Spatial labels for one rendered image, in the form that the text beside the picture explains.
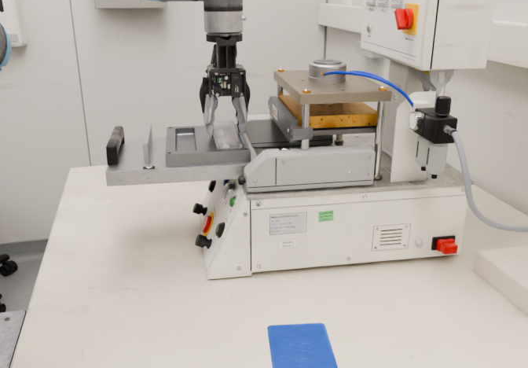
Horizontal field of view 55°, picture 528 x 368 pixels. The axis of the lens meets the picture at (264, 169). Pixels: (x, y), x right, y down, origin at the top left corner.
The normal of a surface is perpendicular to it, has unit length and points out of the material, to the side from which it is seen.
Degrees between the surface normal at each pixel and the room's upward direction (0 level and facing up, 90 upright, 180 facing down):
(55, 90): 90
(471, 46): 90
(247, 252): 90
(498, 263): 0
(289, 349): 0
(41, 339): 0
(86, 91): 90
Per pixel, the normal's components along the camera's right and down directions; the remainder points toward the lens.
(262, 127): 0.16, 0.34
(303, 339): 0.00, -0.94
